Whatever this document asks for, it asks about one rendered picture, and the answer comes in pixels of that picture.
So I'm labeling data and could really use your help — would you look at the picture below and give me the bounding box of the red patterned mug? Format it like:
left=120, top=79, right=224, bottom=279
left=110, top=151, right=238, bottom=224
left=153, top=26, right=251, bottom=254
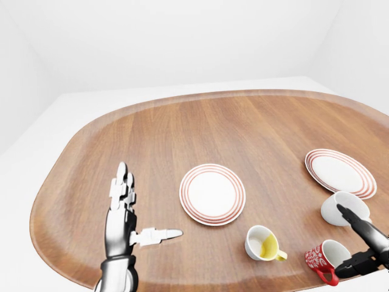
left=304, top=239, right=353, bottom=287

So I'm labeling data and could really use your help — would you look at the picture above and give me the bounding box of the white plate with red rings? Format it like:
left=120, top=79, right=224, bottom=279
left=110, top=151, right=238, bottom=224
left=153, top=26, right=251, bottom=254
left=179, top=163, right=247, bottom=227
left=305, top=148, right=378, bottom=201

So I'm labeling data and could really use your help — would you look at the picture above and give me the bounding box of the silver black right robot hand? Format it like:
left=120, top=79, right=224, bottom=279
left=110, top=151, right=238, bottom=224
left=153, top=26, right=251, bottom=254
left=334, top=203, right=389, bottom=279

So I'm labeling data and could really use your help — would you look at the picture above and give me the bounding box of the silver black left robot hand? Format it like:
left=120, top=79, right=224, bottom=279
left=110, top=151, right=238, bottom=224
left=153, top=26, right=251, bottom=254
left=104, top=161, right=184, bottom=260

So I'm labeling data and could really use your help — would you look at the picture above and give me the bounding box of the white and yellow mug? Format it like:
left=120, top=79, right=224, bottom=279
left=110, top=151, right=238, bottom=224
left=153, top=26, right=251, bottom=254
left=244, top=224, right=288, bottom=262

